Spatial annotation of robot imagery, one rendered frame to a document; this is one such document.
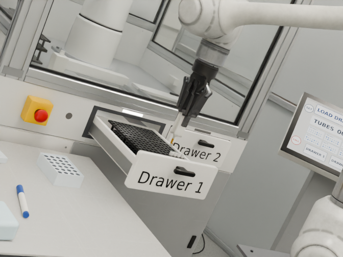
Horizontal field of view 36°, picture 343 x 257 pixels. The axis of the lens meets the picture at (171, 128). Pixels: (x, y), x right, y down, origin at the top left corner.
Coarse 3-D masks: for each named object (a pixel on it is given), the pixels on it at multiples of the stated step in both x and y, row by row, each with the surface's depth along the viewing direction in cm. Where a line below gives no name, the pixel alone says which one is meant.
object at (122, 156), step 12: (96, 120) 171; (120, 120) 181; (96, 132) 169; (108, 132) 164; (156, 132) 186; (108, 144) 162; (120, 144) 157; (168, 144) 179; (120, 156) 155; (132, 156) 151; (120, 168) 154
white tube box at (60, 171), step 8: (40, 152) 151; (40, 160) 150; (48, 160) 148; (56, 160) 151; (64, 160) 153; (40, 168) 149; (48, 168) 146; (56, 168) 146; (64, 168) 148; (72, 168) 151; (48, 176) 145; (56, 176) 142; (64, 176) 144; (72, 176) 145; (80, 176) 147; (56, 184) 143; (64, 184) 145; (72, 184) 146; (80, 184) 148
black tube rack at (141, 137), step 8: (112, 120) 174; (112, 128) 173; (120, 128) 169; (128, 128) 173; (136, 128) 177; (144, 128) 181; (120, 136) 172; (128, 136) 164; (136, 136) 168; (144, 136) 173; (152, 136) 177; (128, 144) 167; (136, 144) 160; (144, 144) 163; (152, 144) 167; (160, 144) 171; (136, 152) 158; (160, 152) 162; (168, 152) 166
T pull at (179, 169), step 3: (177, 168) 152; (180, 168) 151; (183, 168) 153; (174, 171) 149; (177, 171) 149; (180, 171) 149; (183, 171) 150; (186, 171) 151; (189, 171) 152; (180, 174) 150; (183, 174) 150; (186, 174) 151; (189, 174) 152; (192, 174) 152
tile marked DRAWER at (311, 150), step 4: (308, 144) 217; (304, 148) 216; (308, 148) 216; (312, 148) 216; (316, 148) 216; (304, 152) 215; (308, 152) 215; (312, 152) 215; (316, 152) 216; (320, 152) 216; (324, 152) 216; (312, 156) 215; (316, 156) 215; (320, 156) 215; (324, 156) 215; (320, 160) 214; (324, 160) 214
